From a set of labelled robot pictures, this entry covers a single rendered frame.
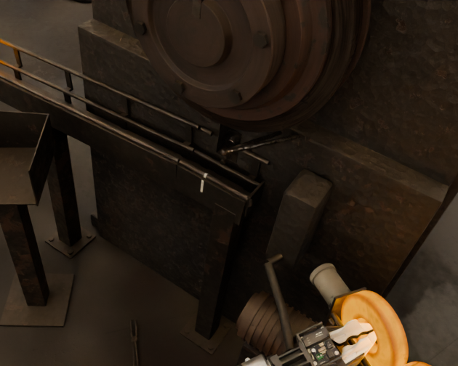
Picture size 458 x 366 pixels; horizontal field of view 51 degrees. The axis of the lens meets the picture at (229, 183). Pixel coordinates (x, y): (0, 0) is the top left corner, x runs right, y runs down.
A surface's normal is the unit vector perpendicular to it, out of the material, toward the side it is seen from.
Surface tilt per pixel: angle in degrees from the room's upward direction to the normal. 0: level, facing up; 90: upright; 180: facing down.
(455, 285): 0
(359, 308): 90
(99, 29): 0
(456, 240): 0
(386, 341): 90
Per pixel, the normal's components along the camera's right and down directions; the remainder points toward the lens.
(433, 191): 0.12, -0.69
